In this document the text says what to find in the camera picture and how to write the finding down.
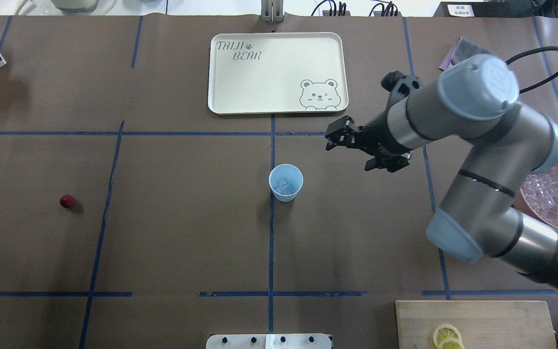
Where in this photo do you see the red strawberry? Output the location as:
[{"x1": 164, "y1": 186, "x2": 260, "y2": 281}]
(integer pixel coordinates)
[{"x1": 59, "y1": 194, "x2": 76, "y2": 209}]

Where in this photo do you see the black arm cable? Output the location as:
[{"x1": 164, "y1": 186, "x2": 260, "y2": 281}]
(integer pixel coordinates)
[{"x1": 506, "y1": 46, "x2": 558, "y2": 94}]

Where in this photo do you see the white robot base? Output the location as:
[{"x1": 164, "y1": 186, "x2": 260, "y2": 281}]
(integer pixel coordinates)
[{"x1": 205, "y1": 333, "x2": 334, "y2": 349}]

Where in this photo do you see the clear ice cube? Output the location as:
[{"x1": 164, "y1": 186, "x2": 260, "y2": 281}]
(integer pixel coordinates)
[{"x1": 275, "y1": 178, "x2": 294, "y2": 196}]

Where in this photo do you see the lemon slice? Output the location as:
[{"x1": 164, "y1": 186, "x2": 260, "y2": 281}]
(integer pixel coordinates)
[
  {"x1": 432, "y1": 323, "x2": 463, "y2": 349},
  {"x1": 436, "y1": 338, "x2": 465, "y2": 349}
]

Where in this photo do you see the light blue cup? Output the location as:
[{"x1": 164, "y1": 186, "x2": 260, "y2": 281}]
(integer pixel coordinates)
[{"x1": 268, "y1": 164, "x2": 304, "y2": 203}]

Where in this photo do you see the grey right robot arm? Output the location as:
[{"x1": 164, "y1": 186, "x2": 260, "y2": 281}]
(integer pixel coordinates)
[{"x1": 325, "y1": 54, "x2": 558, "y2": 290}]

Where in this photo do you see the grey folded cloth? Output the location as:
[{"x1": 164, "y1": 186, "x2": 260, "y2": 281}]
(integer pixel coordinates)
[{"x1": 438, "y1": 37, "x2": 496, "y2": 71}]

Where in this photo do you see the wooden cutting board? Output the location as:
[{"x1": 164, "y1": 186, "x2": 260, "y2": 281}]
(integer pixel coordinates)
[{"x1": 395, "y1": 300, "x2": 556, "y2": 349}]

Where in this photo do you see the aluminium frame post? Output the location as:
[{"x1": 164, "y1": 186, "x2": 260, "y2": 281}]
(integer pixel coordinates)
[{"x1": 261, "y1": 0, "x2": 285, "y2": 23}]

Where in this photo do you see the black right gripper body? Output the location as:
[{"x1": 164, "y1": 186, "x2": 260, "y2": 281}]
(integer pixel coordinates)
[{"x1": 342, "y1": 71, "x2": 421, "y2": 173}]

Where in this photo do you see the cream bear tray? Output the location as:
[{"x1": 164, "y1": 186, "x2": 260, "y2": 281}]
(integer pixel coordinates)
[{"x1": 207, "y1": 32, "x2": 349, "y2": 115}]

